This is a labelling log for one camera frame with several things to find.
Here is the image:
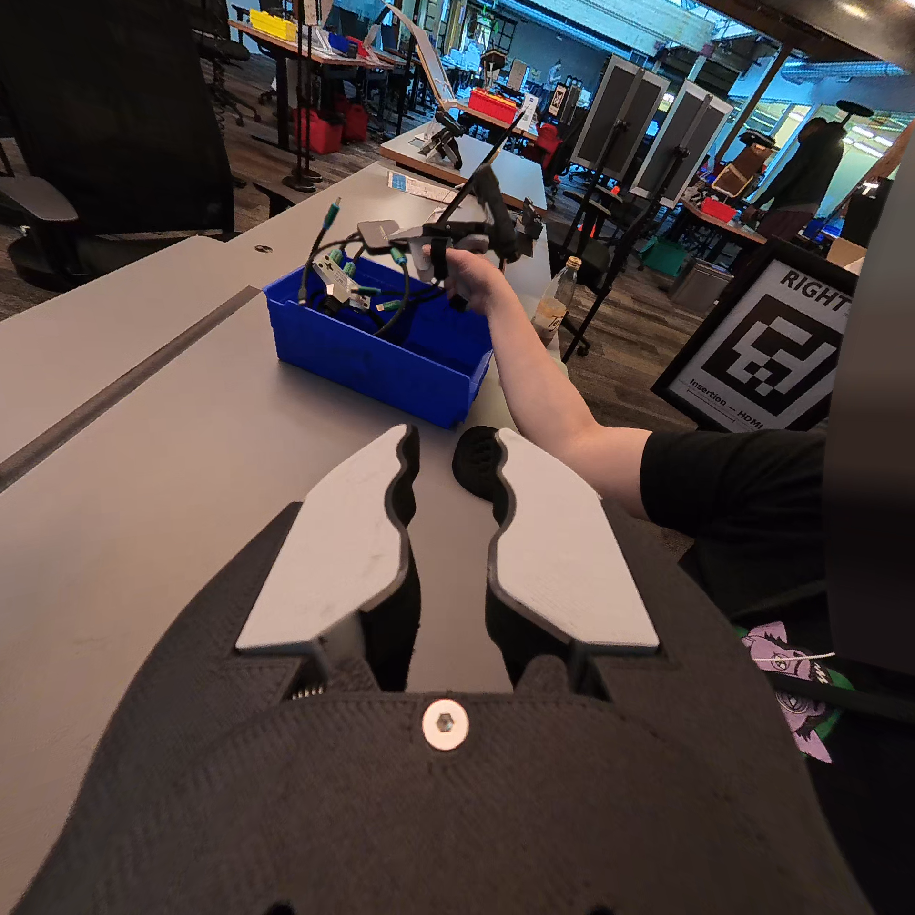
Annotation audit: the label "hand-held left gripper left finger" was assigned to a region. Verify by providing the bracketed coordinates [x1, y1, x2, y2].
[236, 424, 420, 656]

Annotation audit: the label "white back table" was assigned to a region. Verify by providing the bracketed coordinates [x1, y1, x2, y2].
[379, 122, 548, 212]

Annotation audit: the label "black framed tag sign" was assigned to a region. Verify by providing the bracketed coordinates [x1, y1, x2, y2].
[652, 239, 859, 433]

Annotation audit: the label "person's printed pants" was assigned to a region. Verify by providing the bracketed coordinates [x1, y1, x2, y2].
[740, 622, 859, 766]

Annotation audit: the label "red storage box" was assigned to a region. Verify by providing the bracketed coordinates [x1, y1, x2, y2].
[468, 87, 519, 124]

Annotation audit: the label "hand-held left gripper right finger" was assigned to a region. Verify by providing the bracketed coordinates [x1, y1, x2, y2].
[488, 427, 660, 651]

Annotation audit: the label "grey panel on stand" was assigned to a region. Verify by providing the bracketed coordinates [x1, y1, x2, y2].
[569, 53, 671, 180]
[629, 79, 736, 208]

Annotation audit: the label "silver hub adapter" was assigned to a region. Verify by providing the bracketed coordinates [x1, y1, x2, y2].
[309, 250, 358, 305]

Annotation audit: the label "red container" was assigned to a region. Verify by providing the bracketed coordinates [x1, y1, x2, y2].
[293, 100, 369, 154]

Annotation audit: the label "black textured oval pad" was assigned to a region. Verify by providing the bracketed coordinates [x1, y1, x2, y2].
[452, 427, 510, 501]

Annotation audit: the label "person's right hand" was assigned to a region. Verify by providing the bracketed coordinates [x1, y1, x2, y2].
[429, 250, 503, 317]

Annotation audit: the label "clear glass bottle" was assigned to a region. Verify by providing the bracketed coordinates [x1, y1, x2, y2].
[532, 256, 583, 349]

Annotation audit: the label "printed paper sheet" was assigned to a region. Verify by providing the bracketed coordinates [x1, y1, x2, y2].
[386, 170, 458, 206]

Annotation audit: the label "person's right forearm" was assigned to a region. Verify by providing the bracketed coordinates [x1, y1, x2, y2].
[472, 275, 648, 519]

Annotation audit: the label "blue plastic bin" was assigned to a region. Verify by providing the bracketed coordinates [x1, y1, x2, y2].
[263, 256, 494, 430]

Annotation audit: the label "person's black shirt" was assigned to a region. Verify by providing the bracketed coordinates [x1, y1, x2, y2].
[640, 427, 830, 623]

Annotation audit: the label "braided cable with small green plug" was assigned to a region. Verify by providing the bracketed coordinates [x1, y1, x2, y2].
[375, 282, 447, 312]

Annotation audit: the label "black office chair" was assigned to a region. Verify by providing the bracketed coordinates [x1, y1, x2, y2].
[0, 0, 237, 290]

